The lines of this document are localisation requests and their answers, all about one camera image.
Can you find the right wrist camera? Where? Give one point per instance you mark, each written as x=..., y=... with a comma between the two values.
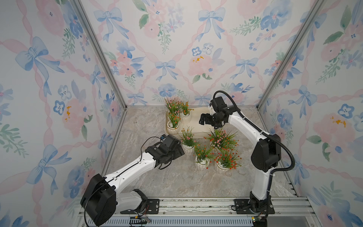
x=217, y=105

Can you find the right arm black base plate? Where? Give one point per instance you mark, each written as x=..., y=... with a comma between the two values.
x=241, y=205

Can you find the left aluminium corner post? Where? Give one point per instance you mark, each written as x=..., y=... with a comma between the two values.
x=80, y=11

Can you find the right aluminium corner post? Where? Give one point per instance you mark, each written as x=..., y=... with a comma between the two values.
x=294, y=46

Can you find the cream plastic storage box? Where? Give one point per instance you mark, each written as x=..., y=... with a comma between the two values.
x=192, y=123

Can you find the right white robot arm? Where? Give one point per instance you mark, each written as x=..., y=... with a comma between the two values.
x=265, y=156

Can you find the pink gypsophila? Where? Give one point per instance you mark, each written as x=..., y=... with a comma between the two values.
x=173, y=105

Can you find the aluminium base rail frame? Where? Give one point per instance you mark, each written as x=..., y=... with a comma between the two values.
x=218, y=212

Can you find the large pink gypsophila pot right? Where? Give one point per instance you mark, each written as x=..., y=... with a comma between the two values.
x=222, y=140

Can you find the orange gypsophila pot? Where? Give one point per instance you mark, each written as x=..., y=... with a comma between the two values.
x=203, y=156
x=173, y=120
x=185, y=113

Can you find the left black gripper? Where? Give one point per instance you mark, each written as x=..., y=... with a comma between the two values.
x=168, y=150

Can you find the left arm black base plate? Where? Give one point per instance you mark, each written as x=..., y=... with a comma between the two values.
x=148, y=206

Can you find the aluminium corner post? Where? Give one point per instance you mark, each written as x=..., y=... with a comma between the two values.
x=294, y=46
x=80, y=11

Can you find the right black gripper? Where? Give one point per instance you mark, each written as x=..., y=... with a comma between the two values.
x=208, y=119

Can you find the pink gypsophila pot back middle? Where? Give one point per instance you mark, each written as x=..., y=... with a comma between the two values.
x=188, y=142

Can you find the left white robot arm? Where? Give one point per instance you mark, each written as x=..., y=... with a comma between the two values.
x=105, y=196

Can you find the red gypsophila pot front right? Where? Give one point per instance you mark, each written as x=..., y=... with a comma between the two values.
x=227, y=160

